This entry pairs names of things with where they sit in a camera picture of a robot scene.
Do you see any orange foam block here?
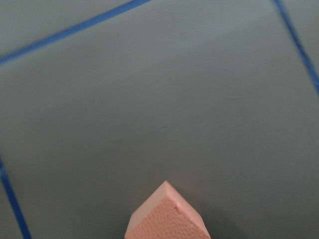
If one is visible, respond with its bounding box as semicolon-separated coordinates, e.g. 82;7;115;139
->
124;181;211;239

